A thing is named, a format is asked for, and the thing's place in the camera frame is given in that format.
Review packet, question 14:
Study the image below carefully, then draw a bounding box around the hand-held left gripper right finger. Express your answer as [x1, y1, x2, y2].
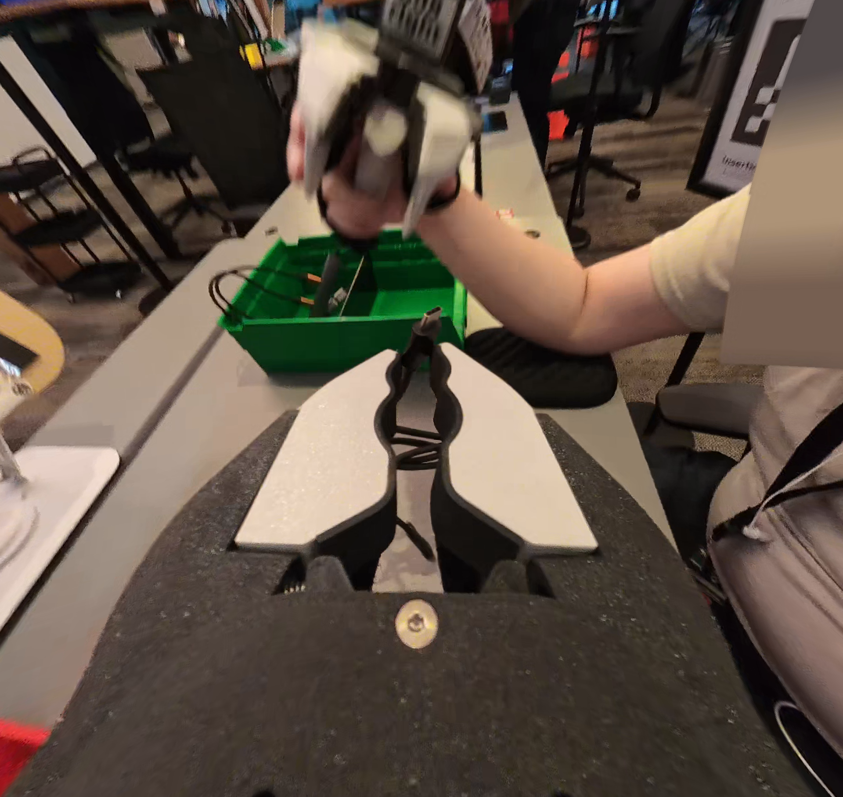
[431, 343, 599, 555]

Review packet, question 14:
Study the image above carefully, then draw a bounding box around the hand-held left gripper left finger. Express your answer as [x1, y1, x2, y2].
[234, 349, 400, 555]

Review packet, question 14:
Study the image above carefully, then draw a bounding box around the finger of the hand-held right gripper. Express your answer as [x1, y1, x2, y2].
[400, 81, 483, 239]
[296, 18, 383, 200]

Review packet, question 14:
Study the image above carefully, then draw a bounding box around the green plastic bin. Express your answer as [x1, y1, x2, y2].
[217, 229, 468, 374]

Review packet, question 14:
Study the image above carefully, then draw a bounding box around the black usb-c cable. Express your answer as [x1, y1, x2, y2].
[389, 306, 447, 562]

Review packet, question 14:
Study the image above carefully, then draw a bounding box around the dark grey bar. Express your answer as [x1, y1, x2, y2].
[308, 249, 349, 318]

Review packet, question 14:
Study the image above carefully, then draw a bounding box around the red plastic bin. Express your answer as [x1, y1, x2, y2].
[0, 718, 52, 797]

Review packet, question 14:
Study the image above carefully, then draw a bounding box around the person's right forearm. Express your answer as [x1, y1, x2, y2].
[411, 184, 659, 357]

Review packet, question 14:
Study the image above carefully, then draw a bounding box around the person's right hand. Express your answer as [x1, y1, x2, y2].
[286, 104, 422, 241]

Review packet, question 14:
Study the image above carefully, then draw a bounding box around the black wrist rest pad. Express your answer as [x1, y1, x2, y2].
[464, 327, 619, 409]

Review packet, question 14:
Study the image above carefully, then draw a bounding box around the black high-back office chair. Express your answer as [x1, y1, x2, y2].
[137, 16, 292, 233]

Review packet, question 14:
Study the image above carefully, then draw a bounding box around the dark chair armrest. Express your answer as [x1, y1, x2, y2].
[644, 332, 760, 440]

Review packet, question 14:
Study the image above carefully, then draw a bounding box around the person's cream t-shirt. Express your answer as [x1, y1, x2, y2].
[648, 184, 843, 462]

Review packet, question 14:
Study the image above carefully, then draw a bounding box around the rounded wooden board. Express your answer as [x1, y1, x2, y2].
[0, 291, 66, 394]

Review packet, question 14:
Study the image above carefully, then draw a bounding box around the framed printed sign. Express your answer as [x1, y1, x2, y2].
[687, 0, 825, 200]

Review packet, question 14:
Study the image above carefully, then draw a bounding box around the black rolling cart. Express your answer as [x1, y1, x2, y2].
[0, 146, 143, 302]

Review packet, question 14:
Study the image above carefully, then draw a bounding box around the black cable with orange tip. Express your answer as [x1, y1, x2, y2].
[208, 267, 324, 314]
[211, 278, 317, 322]

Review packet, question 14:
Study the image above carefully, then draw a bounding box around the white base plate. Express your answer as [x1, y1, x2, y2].
[0, 444, 121, 628]

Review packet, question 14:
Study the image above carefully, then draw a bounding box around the black lanyard strap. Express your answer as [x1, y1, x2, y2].
[710, 402, 843, 542]

